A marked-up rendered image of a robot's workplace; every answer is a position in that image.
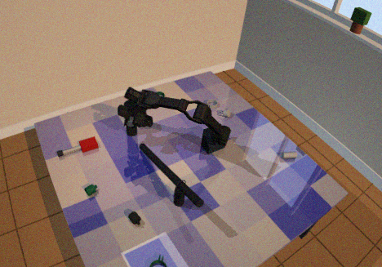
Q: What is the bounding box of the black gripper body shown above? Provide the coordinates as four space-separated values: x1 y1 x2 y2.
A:
118 104 153 127

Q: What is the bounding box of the red rectangular block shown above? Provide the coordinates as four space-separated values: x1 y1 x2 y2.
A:
56 136 99 157

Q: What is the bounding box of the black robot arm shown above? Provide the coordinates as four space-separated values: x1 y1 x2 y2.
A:
124 87 231 146

